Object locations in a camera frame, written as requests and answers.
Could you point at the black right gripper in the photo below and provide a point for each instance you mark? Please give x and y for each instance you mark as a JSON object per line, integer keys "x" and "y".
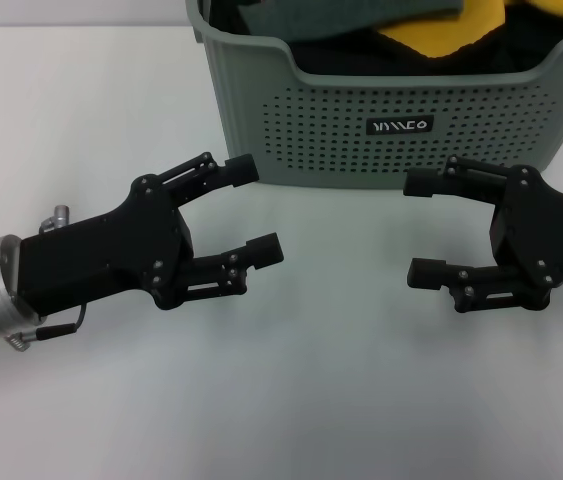
{"x": 546, "y": 225}

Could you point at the grey-green perforated storage box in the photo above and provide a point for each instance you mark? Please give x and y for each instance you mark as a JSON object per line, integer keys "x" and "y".
{"x": 341, "y": 150}

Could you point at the yellow towel with black edge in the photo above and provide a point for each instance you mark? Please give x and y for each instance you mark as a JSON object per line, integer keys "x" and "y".
{"x": 441, "y": 35}
{"x": 523, "y": 2}

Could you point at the green and yellow towel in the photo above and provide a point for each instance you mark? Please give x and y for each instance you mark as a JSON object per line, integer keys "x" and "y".
{"x": 311, "y": 17}

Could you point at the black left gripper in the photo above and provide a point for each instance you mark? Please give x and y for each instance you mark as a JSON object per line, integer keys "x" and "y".
{"x": 111, "y": 250}

